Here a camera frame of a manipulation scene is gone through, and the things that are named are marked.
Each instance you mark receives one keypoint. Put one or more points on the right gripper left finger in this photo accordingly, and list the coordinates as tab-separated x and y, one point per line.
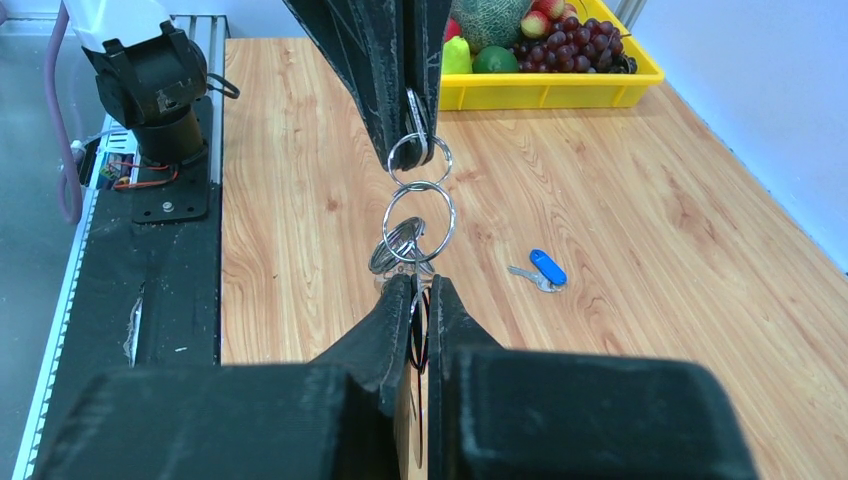
343	415

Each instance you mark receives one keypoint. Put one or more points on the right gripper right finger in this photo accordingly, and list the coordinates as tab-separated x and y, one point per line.
499	413

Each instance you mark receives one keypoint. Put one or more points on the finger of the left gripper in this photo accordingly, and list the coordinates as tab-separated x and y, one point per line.
360	41
425	23

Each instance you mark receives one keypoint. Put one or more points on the blue key tag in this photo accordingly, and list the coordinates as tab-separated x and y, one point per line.
547	275

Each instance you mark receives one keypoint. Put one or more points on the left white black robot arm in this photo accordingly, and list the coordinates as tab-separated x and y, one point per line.
148	71

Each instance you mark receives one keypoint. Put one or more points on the right red apple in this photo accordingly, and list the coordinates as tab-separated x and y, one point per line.
452	30

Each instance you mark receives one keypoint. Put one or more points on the green melon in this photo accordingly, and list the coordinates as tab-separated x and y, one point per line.
485	23

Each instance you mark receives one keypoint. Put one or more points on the green lime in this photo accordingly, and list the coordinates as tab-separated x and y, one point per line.
495	60

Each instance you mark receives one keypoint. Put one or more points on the yellow plastic fruit tray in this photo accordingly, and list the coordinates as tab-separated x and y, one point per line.
469	92

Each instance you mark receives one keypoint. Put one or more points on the dark purple grape bunch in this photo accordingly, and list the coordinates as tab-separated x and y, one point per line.
574	47

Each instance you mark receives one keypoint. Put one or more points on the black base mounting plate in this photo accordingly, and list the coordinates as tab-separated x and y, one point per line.
146	309

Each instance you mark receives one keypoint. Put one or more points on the aluminium frame rail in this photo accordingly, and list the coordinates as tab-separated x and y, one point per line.
210	32

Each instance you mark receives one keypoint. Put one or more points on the slotted cable duct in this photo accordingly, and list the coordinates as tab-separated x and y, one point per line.
33	432

